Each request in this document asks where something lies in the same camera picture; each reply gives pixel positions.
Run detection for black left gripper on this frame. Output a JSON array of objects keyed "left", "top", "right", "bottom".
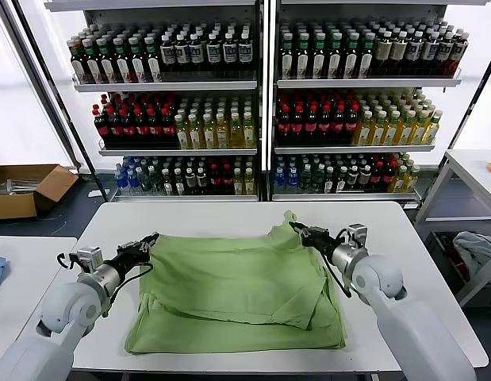
[{"left": 109, "top": 232, "right": 161, "bottom": 271}]

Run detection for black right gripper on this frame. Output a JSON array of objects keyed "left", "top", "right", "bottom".
[{"left": 289, "top": 221, "right": 338, "bottom": 256}]

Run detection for green polo shirt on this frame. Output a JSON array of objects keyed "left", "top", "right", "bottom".
[{"left": 124, "top": 210, "right": 348, "bottom": 355}]

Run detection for brown cardboard box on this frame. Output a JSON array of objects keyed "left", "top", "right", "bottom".
[{"left": 0, "top": 164, "right": 80, "bottom": 221}]

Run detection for metal bars in carton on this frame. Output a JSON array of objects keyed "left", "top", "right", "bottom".
[{"left": 0, "top": 179, "right": 36, "bottom": 196}]

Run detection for grey metal shelf rack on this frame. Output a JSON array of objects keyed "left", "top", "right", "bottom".
[
  {"left": 268, "top": 0, "right": 491, "bottom": 210},
  {"left": 44, "top": 0, "right": 267, "bottom": 203}
]

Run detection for red cloth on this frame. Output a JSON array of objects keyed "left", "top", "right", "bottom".
[{"left": 447, "top": 236, "right": 468, "bottom": 279}]

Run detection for black slanted pole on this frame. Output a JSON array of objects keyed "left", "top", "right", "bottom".
[
  {"left": 438, "top": 47, "right": 491, "bottom": 167},
  {"left": 10, "top": 0, "right": 110, "bottom": 203}
]

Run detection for dark tea bottle green cap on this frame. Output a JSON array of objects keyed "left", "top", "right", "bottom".
[
  {"left": 295, "top": 33, "right": 312, "bottom": 80},
  {"left": 311, "top": 33, "right": 328, "bottom": 80},
  {"left": 328, "top": 33, "right": 344, "bottom": 80},
  {"left": 82, "top": 38, "right": 104, "bottom": 85},
  {"left": 279, "top": 33, "right": 296, "bottom": 80},
  {"left": 144, "top": 35, "right": 163, "bottom": 83},
  {"left": 68, "top": 39, "right": 90, "bottom": 85},
  {"left": 128, "top": 36, "right": 147, "bottom": 84},
  {"left": 343, "top": 33, "right": 360, "bottom": 80},
  {"left": 98, "top": 37, "right": 118, "bottom": 84},
  {"left": 359, "top": 33, "right": 376, "bottom": 79},
  {"left": 113, "top": 37, "right": 132, "bottom": 84}
]

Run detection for grey crumpled cloth pile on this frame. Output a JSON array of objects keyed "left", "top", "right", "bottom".
[{"left": 451, "top": 231, "right": 491, "bottom": 287}]

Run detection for white framed side table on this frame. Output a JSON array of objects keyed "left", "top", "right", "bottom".
[{"left": 413, "top": 148, "right": 491, "bottom": 309}]

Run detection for dark bottle blue white label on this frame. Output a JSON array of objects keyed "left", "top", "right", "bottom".
[
  {"left": 435, "top": 32, "right": 455, "bottom": 78},
  {"left": 175, "top": 34, "right": 192, "bottom": 83},
  {"left": 223, "top": 33, "right": 239, "bottom": 83},
  {"left": 238, "top": 33, "right": 255, "bottom": 83},
  {"left": 421, "top": 32, "right": 439, "bottom": 79},
  {"left": 160, "top": 34, "right": 178, "bottom": 83},
  {"left": 450, "top": 29, "right": 470, "bottom": 76},
  {"left": 206, "top": 33, "right": 223, "bottom": 83},
  {"left": 405, "top": 31, "right": 424, "bottom": 79},
  {"left": 188, "top": 33, "right": 205, "bottom": 83}
]

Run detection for dark bottle beige label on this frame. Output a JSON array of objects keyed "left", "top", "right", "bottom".
[
  {"left": 389, "top": 31, "right": 408, "bottom": 79},
  {"left": 374, "top": 31, "right": 392, "bottom": 79}
]

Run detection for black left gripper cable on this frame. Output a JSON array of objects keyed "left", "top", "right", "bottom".
[{"left": 107, "top": 261, "right": 154, "bottom": 318}]

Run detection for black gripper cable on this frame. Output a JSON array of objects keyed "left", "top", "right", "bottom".
[
  {"left": 322, "top": 253, "right": 353, "bottom": 298},
  {"left": 107, "top": 261, "right": 154, "bottom": 318}
]

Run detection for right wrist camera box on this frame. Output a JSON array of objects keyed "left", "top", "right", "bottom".
[{"left": 346, "top": 224, "right": 368, "bottom": 249}]

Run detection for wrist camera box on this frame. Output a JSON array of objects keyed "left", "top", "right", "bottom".
[
  {"left": 72, "top": 246, "right": 103, "bottom": 273},
  {"left": 346, "top": 224, "right": 368, "bottom": 249}
]

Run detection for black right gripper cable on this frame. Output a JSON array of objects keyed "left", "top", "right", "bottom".
[{"left": 322, "top": 253, "right": 353, "bottom": 298}]

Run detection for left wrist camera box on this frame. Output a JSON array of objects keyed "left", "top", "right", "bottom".
[{"left": 72, "top": 246, "right": 103, "bottom": 273}]

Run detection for black left camera cable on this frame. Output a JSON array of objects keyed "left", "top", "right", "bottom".
[{"left": 56, "top": 252, "right": 78, "bottom": 271}]

